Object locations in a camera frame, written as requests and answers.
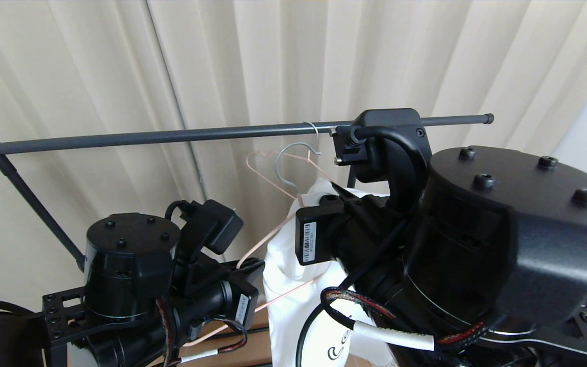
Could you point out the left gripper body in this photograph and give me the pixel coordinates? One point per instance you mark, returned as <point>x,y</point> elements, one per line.
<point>222,306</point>

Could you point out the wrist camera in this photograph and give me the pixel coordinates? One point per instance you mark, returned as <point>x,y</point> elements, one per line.
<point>222,224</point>
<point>390,132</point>

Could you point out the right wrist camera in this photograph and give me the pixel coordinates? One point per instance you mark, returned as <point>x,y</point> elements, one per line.
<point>390,132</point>

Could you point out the pink clothes hanger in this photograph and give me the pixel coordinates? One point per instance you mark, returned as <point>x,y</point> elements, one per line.
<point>277,165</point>
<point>316,130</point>

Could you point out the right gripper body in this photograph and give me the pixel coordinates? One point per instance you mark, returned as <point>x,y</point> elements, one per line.
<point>365,239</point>

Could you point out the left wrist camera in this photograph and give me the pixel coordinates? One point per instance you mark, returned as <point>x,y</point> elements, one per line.
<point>222,224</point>

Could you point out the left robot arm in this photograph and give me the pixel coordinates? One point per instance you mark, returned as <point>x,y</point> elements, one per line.
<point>130,265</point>

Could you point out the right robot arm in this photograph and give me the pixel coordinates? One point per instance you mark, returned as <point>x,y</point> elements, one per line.
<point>502,244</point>

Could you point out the black clothes rack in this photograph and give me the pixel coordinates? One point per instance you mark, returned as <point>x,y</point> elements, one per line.
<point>120,137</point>

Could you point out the white printed t-shirt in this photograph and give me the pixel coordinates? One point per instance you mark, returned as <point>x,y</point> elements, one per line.
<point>293,306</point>

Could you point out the beige curtain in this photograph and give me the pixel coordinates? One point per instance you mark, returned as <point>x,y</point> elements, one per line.
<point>95,66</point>

